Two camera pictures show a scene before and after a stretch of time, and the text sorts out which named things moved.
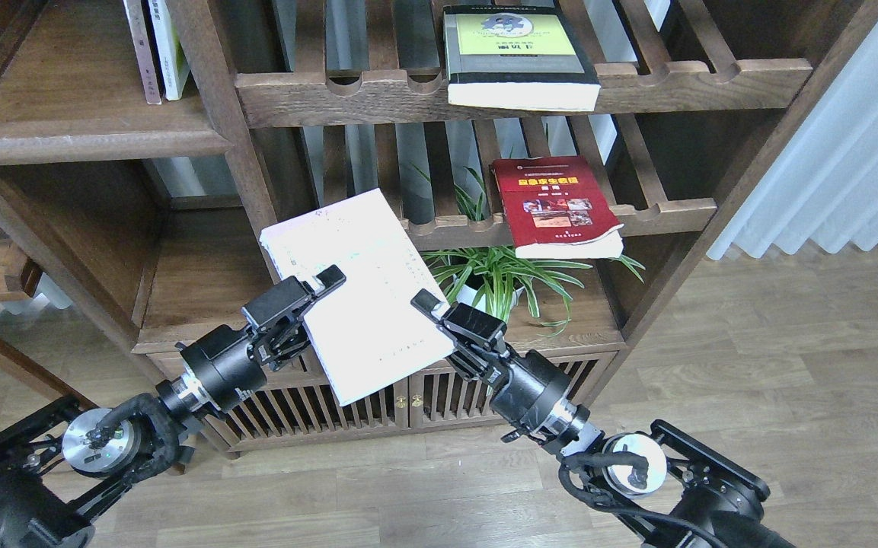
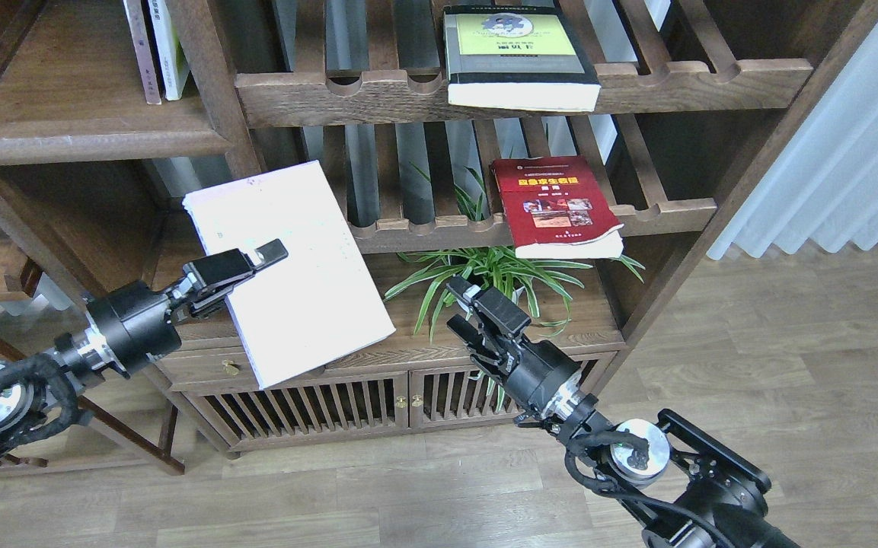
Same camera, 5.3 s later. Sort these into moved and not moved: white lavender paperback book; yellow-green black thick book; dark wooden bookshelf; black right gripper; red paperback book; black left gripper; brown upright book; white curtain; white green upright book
Moved: white lavender paperback book; black left gripper; black right gripper
Not moved: dark wooden bookshelf; red paperback book; brown upright book; white green upright book; yellow-green black thick book; white curtain
